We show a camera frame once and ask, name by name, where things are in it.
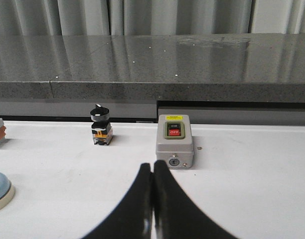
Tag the blue desk bell cream base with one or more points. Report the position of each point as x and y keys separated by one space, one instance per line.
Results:
x=7 y=191

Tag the grey on-off switch box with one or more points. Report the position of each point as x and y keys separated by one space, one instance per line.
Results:
x=174 y=143

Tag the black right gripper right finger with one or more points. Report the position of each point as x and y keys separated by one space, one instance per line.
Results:
x=176 y=216

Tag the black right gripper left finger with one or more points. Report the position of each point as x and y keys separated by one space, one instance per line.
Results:
x=132 y=217

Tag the black rotary selector switch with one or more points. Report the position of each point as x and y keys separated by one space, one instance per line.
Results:
x=102 y=131

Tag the grey stone counter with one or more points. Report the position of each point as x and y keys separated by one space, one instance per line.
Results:
x=219 y=78

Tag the grey curtain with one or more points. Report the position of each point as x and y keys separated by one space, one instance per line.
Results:
x=150 y=17

